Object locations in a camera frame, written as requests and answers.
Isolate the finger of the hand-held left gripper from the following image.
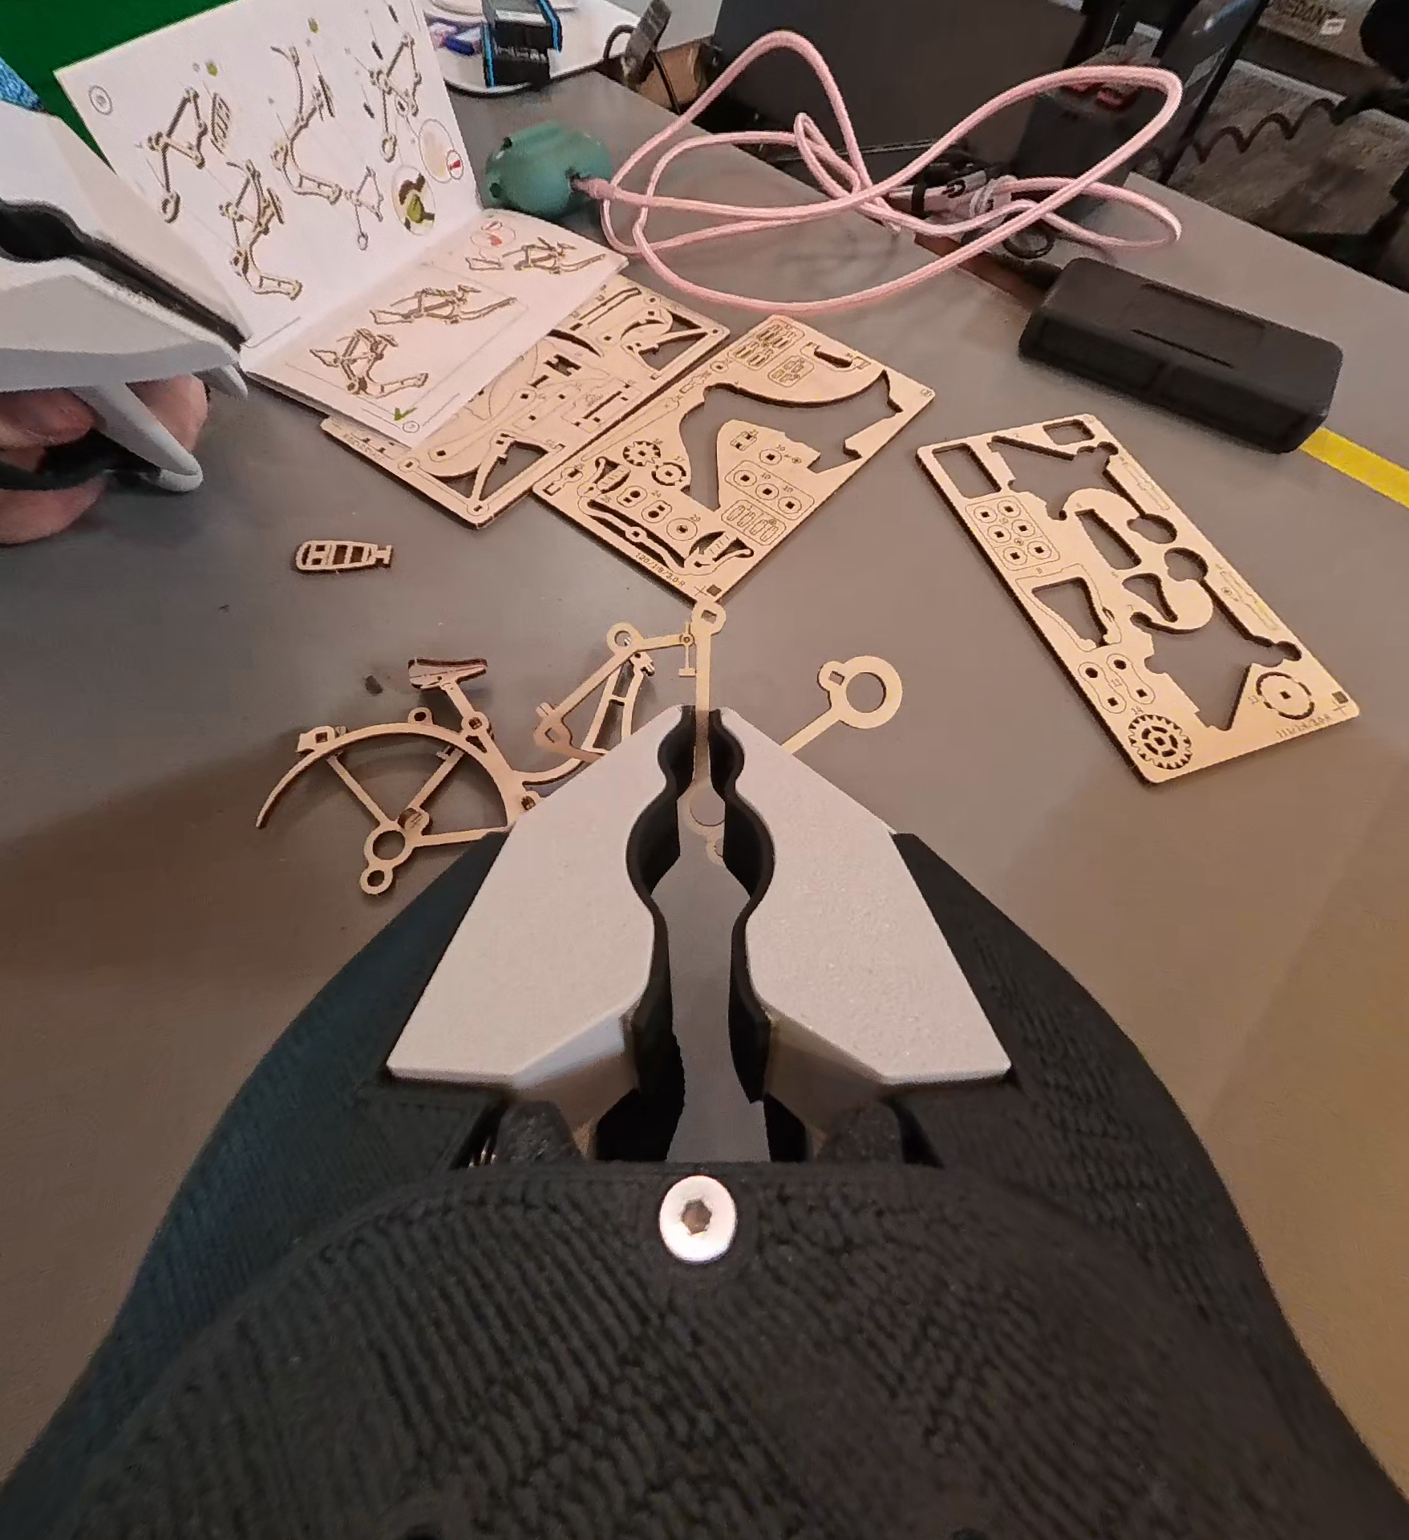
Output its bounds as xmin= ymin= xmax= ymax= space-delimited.
xmin=0 ymin=78 xmax=247 ymax=353
xmin=0 ymin=233 xmax=253 ymax=399

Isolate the black device with blue trim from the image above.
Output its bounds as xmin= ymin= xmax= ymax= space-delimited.
xmin=481 ymin=0 xmax=569 ymax=87

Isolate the thin wooden rod part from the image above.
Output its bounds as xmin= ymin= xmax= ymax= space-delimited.
xmin=672 ymin=600 xmax=732 ymax=862

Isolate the black coiled cable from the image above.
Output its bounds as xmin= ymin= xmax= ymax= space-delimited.
xmin=1209 ymin=94 xmax=1367 ymax=163

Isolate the black rectangular case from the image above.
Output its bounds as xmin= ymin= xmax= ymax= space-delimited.
xmin=1015 ymin=257 xmax=1343 ymax=456

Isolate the wooden sheet with frame parts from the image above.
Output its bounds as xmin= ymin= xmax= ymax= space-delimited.
xmin=320 ymin=275 xmax=732 ymax=531

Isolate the white instruction booklet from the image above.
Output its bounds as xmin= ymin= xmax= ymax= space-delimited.
xmin=55 ymin=0 xmax=631 ymax=440

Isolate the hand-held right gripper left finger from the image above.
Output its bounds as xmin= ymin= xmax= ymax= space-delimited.
xmin=384 ymin=703 xmax=698 ymax=1134

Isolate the pink cable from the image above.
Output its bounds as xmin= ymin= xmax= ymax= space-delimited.
xmin=591 ymin=28 xmax=1191 ymax=302

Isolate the wooden bicycle frame assembly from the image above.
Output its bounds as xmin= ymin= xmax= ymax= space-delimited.
xmin=257 ymin=648 xmax=546 ymax=901

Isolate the black flat panel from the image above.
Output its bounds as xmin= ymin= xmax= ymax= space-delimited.
xmin=703 ymin=0 xmax=1100 ymax=162

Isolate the wooden sheet with gear parts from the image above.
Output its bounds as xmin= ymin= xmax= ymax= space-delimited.
xmin=529 ymin=315 xmax=938 ymax=607

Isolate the teal rounded object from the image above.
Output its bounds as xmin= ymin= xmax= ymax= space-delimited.
xmin=485 ymin=121 xmax=618 ymax=219

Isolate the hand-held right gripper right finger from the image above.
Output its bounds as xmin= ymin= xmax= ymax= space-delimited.
xmin=707 ymin=710 xmax=1010 ymax=1142

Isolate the wooden ring-ended part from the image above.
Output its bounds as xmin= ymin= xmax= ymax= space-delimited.
xmin=786 ymin=655 xmax=906 ymax=759

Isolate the narrow wooden parts sheet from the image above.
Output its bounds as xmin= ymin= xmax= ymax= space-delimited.
xmin=917 ymin=416 xmax=1365 ymax=784

